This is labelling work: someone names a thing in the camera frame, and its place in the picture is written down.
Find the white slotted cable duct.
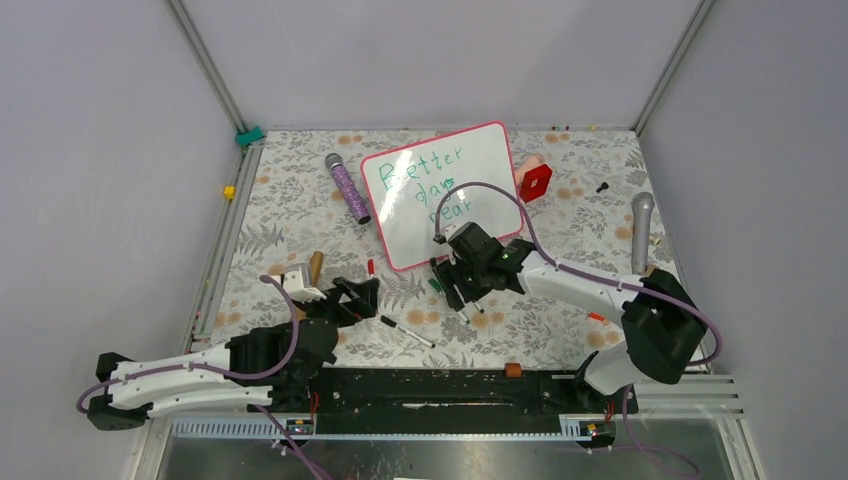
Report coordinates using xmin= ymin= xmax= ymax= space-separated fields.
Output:
xmin=170 ymin=412 xmax=616 ymax=446

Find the pink framed whiteboard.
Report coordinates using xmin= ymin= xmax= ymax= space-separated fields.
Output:
xmin=360 ymin=122 xmax=523 ymax=271

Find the pink peach object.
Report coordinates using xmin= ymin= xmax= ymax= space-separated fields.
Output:
xmin=514 ymin=153 xmax=546 ymax=187

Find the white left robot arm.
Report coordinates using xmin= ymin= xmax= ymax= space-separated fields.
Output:
xmin=76 ymin=273 xmax=381 ymax=431

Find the black capped marker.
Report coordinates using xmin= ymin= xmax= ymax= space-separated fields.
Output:
xmin=379 ymin=315 xmax=436 ymax=349

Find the red hollow block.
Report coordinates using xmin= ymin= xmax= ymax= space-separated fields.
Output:
xmin=519 ymin=164 xmax=553 ymax=203

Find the brown small cube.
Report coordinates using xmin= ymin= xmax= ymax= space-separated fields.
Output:
xmin=504 ymin=362 xmax=523 ymax=378

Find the teal corner clamp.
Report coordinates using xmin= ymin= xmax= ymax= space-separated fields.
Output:
xmin=235 ymin=126 xmax=265 ymax=148

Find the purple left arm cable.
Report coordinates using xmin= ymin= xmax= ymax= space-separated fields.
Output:
xmin=76 ymin=274 xmax=333 ymax=480

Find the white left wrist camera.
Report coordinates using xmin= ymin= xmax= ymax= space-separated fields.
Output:
xmin=281 ymin=263 xmax=327 ymax=303

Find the floral patterned mat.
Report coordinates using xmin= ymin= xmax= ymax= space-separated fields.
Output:
xmin=205 ymin=130 xmax=651 ymax=370

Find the wooden pestle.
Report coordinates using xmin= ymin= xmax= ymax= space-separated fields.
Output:
xmin=309 ymin=250 xmax=324 ymax=286

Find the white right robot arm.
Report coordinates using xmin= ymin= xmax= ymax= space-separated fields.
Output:
xmin=429 ymin=222 xmax=707 ymax=412

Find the purple glitter toy microphone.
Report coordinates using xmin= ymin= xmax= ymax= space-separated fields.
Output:
xmin=324 ymin=153 xmax=371 ymax=225

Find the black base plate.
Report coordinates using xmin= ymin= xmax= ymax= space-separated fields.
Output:
xmin=267 ymin=367 xmax=639 ymax=422

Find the silver toy microphone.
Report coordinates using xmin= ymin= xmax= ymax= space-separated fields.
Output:
xmin=631 ymin=191 xmax=655 ymax=275

